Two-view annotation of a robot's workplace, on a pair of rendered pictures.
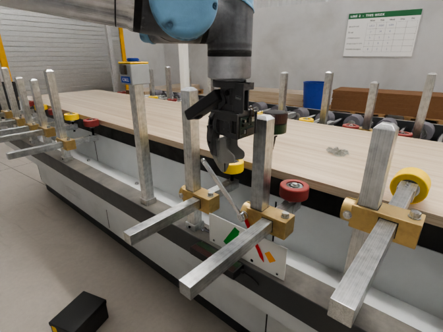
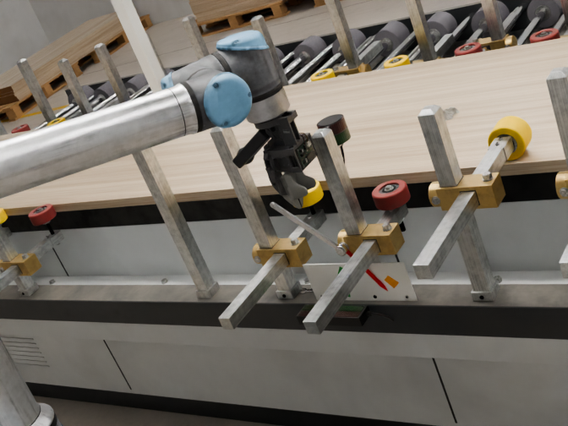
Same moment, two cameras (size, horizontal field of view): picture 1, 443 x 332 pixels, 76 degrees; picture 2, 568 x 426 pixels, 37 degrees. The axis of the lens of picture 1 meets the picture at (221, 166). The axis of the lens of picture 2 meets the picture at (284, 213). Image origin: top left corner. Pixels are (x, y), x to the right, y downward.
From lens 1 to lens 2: 109 cm
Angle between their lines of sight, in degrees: 2
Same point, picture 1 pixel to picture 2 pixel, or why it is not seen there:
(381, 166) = (439, 146)
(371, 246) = (447, 219)
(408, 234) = (486, 196)
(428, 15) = not seen: outside the picture
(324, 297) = (462, 297)
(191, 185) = (265, 240)
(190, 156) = (250, 205)
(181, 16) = (231, 114)
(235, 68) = (273, 107)
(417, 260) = (553, 216)
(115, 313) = not seen: outside the picture
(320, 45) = not seen: outside the picture
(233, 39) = (261, 84)
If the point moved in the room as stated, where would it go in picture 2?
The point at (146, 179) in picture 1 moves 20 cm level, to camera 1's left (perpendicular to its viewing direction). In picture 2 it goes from (196, 260) to (122, 291)
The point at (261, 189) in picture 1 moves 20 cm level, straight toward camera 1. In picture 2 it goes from (349, 210) to (357, 254)
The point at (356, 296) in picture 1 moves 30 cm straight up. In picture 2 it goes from (430, 257) to (376, 98)
